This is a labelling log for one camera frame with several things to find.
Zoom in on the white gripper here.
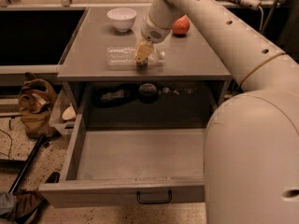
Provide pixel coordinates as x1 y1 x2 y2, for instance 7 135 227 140
135 14 173 63

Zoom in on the clear plastic water bottle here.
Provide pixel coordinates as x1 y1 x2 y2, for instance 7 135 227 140
107 47 165 68

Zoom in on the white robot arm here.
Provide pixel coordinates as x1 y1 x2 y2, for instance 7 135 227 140
136 0 299 224

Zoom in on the black object behind drawer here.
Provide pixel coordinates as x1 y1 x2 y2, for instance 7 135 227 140
92 84 137 108

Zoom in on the grey counter cabinet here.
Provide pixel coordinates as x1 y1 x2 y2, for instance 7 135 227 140
58 7 232 118

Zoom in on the grey open drawer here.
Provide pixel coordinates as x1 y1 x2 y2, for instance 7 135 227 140
39 114 205 208

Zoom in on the white ceramic bowl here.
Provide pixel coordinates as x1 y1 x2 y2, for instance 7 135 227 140
107 7 137 32

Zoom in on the black tape roll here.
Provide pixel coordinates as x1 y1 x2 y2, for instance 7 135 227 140
138 83 158 104

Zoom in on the red apple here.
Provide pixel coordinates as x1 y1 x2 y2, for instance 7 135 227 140
172 16 190 35

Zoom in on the brown fabric bag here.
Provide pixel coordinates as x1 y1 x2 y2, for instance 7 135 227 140
18 72 58 138

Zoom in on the black pole on floor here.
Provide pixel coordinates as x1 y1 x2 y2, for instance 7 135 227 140
8 134 46 193

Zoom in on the grey cable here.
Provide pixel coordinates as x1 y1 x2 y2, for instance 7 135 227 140
256 7 264 35

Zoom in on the black drawer handle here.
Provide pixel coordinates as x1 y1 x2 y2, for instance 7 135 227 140
136 190 172 205

